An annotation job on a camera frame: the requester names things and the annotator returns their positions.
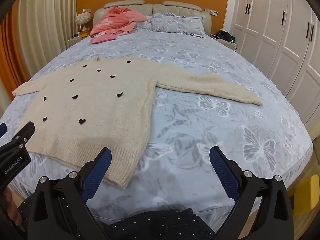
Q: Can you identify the bed with butterfly sheet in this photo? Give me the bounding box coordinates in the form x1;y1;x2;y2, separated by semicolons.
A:
0;29;313;227

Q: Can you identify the beige nightstand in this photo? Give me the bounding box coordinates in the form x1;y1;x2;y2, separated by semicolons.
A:
68;31;90;48
211;34;237;53

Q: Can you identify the black bag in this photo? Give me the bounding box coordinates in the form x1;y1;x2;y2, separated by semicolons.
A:
216;30;236;43

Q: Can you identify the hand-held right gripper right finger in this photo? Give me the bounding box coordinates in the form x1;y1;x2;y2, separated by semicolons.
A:
209;146;294;240

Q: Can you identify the white wardrobe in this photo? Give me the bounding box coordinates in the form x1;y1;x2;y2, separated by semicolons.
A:
222;0;320;144

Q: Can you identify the large butterfly print pillow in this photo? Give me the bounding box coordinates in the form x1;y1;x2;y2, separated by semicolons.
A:
149;13;207;37

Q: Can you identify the cream sweater with black hearts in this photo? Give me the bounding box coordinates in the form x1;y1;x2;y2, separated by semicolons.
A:
12;56;263;188

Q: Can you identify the beige padded headboard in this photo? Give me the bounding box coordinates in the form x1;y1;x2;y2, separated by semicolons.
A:
93;1;212;35

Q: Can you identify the small pink folded cloth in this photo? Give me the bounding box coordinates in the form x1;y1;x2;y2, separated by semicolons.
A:
90;35;118;44

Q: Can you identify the beige pleated curtain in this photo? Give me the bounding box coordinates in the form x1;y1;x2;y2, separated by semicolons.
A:
17;0;78;84

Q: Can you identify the small butterfly print pillow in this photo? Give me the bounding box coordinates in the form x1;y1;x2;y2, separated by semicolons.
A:
134;20;154;32

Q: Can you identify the orange curtain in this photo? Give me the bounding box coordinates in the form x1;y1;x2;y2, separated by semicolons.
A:
0;12;28;101

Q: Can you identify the white feather lamp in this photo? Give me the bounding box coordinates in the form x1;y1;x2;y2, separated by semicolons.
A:
76;12;92;32

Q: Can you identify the person's dark sparkly clothing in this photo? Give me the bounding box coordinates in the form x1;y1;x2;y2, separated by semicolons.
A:
15;197;216;240

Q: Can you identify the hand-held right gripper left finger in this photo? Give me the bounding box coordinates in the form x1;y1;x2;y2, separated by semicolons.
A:
27;147;112;240

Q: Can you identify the person's left hand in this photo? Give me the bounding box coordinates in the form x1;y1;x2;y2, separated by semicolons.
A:
3;187;23;227

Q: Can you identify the pink garment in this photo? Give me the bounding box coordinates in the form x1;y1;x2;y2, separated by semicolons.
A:
90;7;148;37

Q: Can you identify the yellow stool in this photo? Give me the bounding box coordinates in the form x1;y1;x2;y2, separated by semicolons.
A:
292;175;320;217

